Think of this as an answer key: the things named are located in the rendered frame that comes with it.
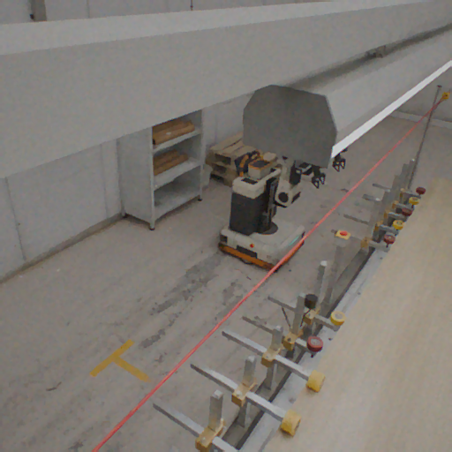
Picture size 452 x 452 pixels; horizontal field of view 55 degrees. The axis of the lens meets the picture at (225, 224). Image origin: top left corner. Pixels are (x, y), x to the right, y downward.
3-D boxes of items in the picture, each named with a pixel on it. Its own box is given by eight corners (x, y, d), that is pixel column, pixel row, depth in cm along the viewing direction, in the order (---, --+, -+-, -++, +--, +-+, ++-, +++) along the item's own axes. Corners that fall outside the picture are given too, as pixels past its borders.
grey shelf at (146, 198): (122, 217, 486) (111, 73, 406) (173, 190, 552) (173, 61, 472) (152, 230, 466) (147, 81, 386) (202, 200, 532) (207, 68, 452)
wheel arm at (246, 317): (241, 320, 239) (242, 314, 237) (244, 317, 242) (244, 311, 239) (314, 357, 220) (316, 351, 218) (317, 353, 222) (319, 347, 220)
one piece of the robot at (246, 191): (226, 238, 429) (231, 160, 386) (253, 217, 469) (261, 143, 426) (255, 251, 414) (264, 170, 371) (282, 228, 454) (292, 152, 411)
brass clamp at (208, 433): (193, 447, 165) (193, 439, 162) (214, 421, 175) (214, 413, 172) (207, 456, 162) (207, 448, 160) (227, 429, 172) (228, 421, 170)
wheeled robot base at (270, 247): (216, 250, 436) (217, 229, 423) (249, 224, 483) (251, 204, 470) (275, 274, 406) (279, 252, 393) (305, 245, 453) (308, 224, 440)
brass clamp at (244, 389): (229, 401, 183) (230, 393, 181) (246, 380, 193) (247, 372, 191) (242, 409, 181) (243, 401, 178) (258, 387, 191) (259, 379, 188)
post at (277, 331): (262, 396, 222) (273, 327, 197) (266, 391, 224) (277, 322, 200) (268, 400, 220) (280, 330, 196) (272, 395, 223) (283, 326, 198)
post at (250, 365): (237, 430, 202) (245, 357, 177) (240, 424, 205) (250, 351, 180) (243, 433, 201) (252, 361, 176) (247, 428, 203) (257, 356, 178)
